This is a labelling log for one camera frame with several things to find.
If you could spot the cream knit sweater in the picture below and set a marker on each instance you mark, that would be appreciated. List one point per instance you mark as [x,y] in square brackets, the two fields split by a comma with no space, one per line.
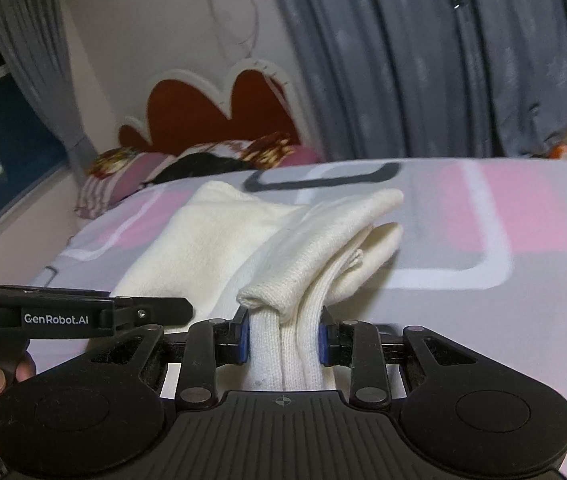
[203,250]

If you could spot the dark window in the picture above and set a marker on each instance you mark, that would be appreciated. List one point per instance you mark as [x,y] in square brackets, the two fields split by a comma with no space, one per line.
[3,150]

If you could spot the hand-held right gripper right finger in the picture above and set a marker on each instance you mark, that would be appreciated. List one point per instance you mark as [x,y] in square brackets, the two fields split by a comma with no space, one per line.
[323,342]

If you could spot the black cloth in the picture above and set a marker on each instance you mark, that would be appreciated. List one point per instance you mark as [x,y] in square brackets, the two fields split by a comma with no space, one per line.
[198,166]

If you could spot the wide grey curtain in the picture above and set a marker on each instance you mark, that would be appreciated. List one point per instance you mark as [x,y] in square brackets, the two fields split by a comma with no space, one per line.
[413,60]

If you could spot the red cloud-shaped headboard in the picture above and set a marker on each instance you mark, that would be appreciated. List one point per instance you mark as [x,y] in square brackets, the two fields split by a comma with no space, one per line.
[253,105]

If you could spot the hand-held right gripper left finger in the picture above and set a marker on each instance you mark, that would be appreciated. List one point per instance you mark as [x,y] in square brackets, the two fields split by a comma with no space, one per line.
[243,341]

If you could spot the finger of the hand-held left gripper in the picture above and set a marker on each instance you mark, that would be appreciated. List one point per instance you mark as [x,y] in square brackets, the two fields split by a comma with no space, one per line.
[158,310]

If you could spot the pink striped floral pillow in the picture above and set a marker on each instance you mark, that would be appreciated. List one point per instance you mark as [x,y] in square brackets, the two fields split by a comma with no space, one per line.
[118,175]
[258,149]

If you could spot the grey pink patterned bed sheet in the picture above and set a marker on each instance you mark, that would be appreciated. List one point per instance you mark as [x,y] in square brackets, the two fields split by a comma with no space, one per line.
[488,300]

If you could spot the narrow grey curtain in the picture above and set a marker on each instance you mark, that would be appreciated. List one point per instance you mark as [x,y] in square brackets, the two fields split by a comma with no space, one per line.
[38,60]

